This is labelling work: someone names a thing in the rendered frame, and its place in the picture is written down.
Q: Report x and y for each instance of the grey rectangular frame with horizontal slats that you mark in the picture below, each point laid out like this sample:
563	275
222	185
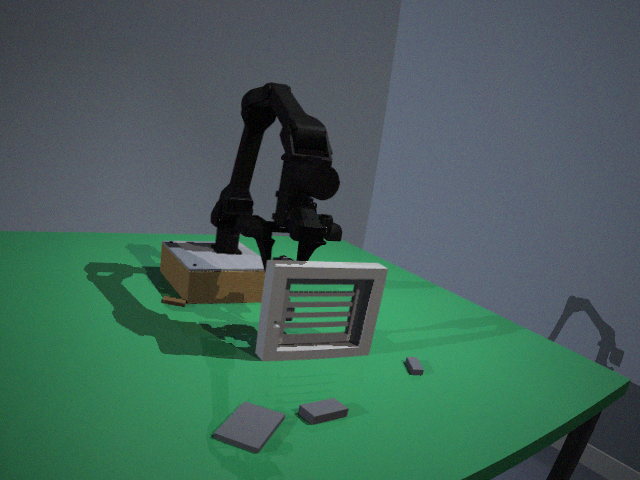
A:
274	344

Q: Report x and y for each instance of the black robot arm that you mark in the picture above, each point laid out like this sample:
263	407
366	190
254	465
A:
306	167

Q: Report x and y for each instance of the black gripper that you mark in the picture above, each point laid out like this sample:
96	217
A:
261	230

